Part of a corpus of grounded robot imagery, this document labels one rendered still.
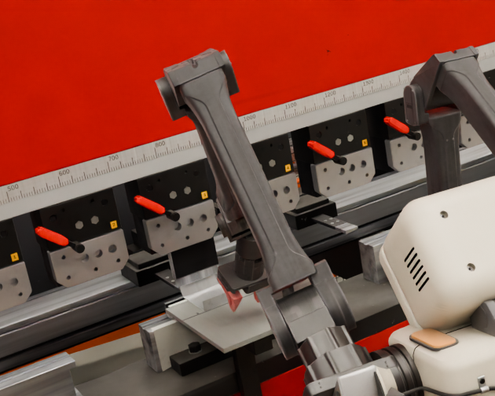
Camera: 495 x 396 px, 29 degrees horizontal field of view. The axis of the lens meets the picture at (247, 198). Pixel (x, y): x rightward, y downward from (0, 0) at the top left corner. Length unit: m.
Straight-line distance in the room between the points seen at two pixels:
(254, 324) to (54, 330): 0.54
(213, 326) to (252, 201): 0.65
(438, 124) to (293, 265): 0.52
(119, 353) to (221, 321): 2.42
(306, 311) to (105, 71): 0.78
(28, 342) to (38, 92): 0.63
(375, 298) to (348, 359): 1.02
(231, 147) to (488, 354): 0.42
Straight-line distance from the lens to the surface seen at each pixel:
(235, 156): 1.28
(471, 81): 1.59
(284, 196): 2.05
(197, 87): 1.30
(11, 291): 1.86
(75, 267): 1.89
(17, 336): 2.19
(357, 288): 2.26
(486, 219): 1.20
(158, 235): 1.94
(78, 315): 2.22
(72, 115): 1.84
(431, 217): 1.17
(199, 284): 2.06
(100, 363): 4.26
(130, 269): 2.22
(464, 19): 2.29
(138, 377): 2.05
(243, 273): 1.79
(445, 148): 1.70
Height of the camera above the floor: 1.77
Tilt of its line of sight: 17 degrees down
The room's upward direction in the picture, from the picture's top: 10 degrees counter-clockwise
